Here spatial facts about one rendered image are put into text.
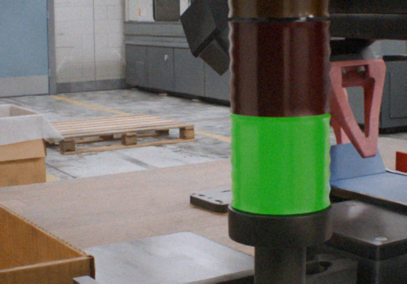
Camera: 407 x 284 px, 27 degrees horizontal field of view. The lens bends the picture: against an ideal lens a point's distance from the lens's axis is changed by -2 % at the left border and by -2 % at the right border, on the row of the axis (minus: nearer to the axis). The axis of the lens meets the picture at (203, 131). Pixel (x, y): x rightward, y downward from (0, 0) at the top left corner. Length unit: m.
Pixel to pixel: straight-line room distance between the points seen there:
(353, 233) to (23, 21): 11.25
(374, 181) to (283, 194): 0.37
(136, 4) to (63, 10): 1.01
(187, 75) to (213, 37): 9.84
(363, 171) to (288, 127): 0.40
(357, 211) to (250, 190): 0.29
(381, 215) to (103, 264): 0.24
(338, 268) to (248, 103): 0.21
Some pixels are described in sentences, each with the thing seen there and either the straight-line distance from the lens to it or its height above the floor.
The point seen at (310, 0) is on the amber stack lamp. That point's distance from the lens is 0.30.
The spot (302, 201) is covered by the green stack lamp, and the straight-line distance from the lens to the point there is 0.31.
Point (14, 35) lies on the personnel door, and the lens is 11.69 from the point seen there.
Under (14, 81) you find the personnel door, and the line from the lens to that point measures 11.72.
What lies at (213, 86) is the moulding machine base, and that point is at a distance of 9.91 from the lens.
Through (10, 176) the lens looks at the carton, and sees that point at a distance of 4.09.
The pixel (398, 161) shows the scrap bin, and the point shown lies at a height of 0.95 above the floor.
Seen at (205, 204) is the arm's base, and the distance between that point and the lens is 0.97.
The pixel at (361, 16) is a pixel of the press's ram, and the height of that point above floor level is 1.12.
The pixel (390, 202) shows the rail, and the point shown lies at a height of 0.99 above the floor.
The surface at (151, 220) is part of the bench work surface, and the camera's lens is 0.92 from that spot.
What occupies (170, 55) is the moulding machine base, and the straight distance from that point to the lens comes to 10.85.
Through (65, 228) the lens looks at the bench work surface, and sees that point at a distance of 0.90.
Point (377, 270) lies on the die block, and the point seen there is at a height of 0.97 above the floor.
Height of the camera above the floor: 1.12
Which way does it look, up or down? 8 degrees down
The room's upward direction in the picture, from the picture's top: 1 degrees counter-clockwise
